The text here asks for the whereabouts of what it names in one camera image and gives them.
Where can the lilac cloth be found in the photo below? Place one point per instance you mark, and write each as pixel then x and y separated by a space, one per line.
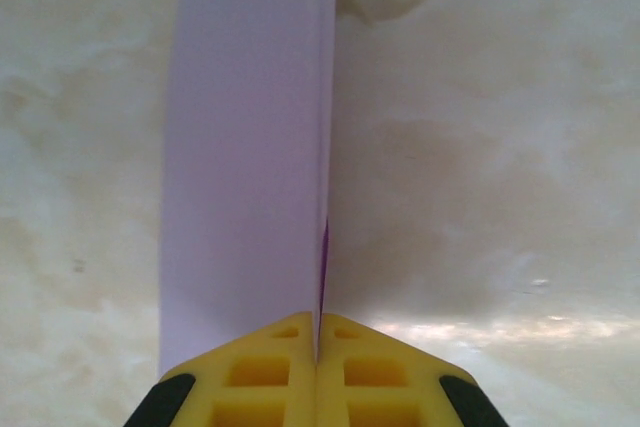
pixel 240 147

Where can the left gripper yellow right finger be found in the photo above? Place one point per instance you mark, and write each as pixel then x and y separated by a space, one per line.
pixel 380 387

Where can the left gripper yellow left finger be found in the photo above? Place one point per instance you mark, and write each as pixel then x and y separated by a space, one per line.
pixel 250 387

